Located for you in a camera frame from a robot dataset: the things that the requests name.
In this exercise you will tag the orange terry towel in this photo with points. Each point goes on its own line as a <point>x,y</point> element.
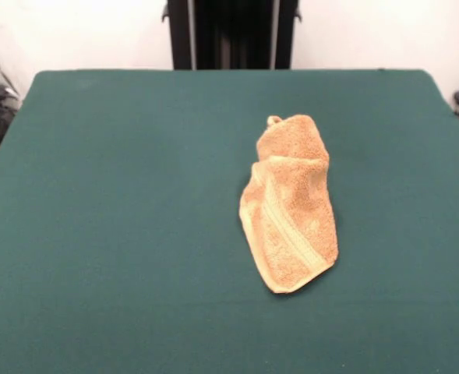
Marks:
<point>291,218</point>

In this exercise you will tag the dark green table cloth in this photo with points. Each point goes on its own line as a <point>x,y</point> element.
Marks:
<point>116,233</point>

